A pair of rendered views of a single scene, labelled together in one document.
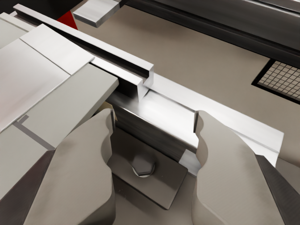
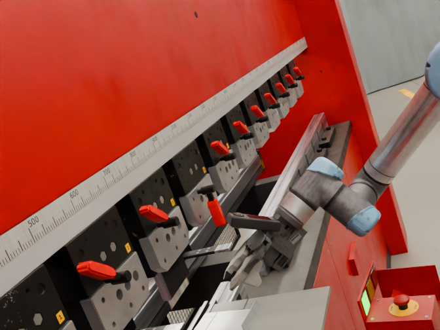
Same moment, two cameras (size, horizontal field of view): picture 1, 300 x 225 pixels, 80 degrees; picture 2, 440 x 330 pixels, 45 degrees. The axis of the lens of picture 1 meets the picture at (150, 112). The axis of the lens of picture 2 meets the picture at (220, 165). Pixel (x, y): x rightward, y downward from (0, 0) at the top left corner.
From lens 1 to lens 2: 120 cm
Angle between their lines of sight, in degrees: 84
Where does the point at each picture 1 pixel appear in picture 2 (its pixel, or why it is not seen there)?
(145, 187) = not seen: hidden behind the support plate
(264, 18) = (145, 313)
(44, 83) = (224, 313)
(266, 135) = (223, 284)
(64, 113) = (234, 304)
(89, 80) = (218, 308)
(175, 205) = not seen: hidden behind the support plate
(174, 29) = not seen: outside the picture
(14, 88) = (229, 318)
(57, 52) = (206, 321)
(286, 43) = (157, 310)
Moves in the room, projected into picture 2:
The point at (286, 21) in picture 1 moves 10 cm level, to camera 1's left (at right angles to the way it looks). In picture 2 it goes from (149, 304) to (154, 321)
